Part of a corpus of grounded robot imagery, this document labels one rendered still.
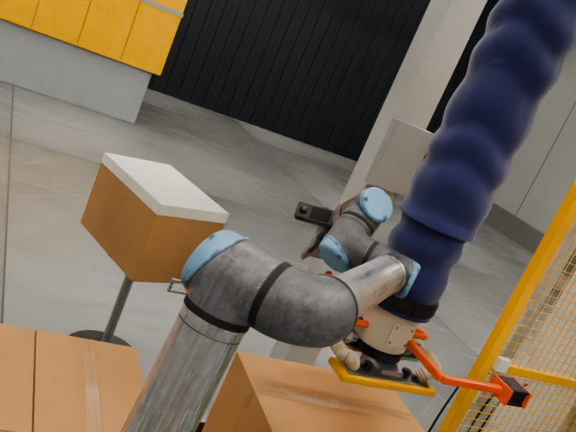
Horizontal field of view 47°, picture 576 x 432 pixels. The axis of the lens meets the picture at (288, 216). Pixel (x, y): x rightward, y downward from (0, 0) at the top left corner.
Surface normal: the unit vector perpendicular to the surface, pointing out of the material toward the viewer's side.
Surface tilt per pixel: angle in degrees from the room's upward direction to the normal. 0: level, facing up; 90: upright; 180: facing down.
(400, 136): 90
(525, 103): 80
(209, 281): 88
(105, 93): 90
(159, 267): 90
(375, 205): 48
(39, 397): 0
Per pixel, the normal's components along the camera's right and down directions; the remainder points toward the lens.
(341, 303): 0.66, -0.26
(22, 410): 0.39, -0.89
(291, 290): 0.24, -0.44
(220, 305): -0.07, 0.11
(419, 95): 0.31, 0.38
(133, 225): -0.70, -0.11
